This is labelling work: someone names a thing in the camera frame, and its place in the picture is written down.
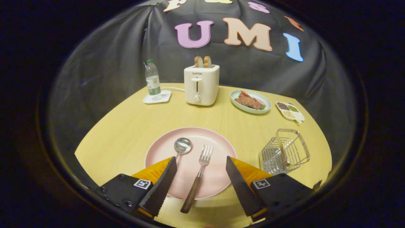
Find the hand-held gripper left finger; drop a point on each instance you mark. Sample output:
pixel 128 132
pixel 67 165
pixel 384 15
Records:
pixel 163 186

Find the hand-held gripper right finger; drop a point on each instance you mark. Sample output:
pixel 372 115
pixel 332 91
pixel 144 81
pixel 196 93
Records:
pixel 242 190

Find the pink plate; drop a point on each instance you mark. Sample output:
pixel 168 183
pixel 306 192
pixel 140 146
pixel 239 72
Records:
pixel 190 169

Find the metal spoon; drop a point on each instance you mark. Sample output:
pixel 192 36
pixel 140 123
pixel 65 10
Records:
pixel 183 145

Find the pale green food plate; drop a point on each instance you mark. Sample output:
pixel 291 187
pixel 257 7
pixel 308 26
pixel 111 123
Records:
pixel 267 106

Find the brown steak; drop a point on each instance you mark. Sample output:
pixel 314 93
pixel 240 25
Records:
pixel 248 102

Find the white square coaster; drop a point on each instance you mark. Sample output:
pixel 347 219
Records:
pixel 164 97

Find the pink ham slice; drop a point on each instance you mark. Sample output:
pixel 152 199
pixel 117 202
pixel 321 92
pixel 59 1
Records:
pixel 259 100

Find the white divided seasoning dish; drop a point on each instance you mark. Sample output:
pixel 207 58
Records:
pixel 289 110

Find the red tomato slice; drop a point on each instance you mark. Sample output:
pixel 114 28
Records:
pixel 245 94

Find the white toaster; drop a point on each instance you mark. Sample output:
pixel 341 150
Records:
pixel 205 87

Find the clear plastic water bottle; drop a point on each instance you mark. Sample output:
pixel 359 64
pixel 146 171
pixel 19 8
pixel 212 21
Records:
pixel 152 77

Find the black backdrop cloth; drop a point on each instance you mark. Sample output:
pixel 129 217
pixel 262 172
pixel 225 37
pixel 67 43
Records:
pixel 110 63

